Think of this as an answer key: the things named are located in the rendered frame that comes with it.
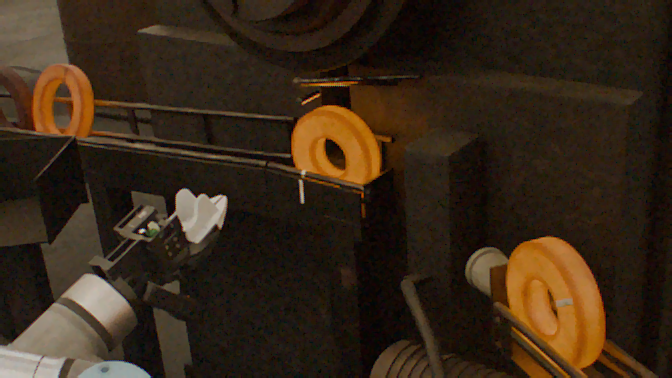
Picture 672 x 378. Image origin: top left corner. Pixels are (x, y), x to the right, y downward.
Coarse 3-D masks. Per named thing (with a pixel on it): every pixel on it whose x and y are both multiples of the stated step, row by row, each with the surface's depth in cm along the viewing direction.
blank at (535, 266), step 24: (552, 240) 97; (528, 264) 99; (552, 264) 94; (576, 264) 93; (528, 288) 101; (552, 288) 95; (576, 288) 92; (528, 312) 102; (552, 312) 102; (576, 312) 92; (600, 312) 92; (552, 336) 97; (576, 336) 92; (600, 336) 93; (576, 360) 94
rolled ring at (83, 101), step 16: (64, 64) 181; (48, 80) 183; (64, 80) 180; (80, 80) 178; (48, 96) 186; (80, 96) 176; (32, 112) 187; (48, 112) 187; (80, 112) 177; (48, 128) 185; (80, 128) 178
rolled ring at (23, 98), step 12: (0, 72) 187; (12, 72) 188; (12, 84) 186; (24, 84) 187; (12, 96) 187; (24, 96) 186; (0, 108) 198; (24, 108) 186; (0, 120) 197; (24, 120) 188; (0, 132) 196
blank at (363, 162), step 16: (320, 112) 133; (336, 112) 132; (352, 112) 133; (304, 128) 136; (320, 128) 134; (336, 128) 132; (352, 128) 130; (368, 128) 132; (304, 144) 137; (320, 144) 138; (352, 144) 131; (368, 144) 131; (304, 160) 138; (320, 160) 138; (352, 160) 132; (368, 160) 131; (336, 176) 136; (352, 176) 134; (368, 176) 132
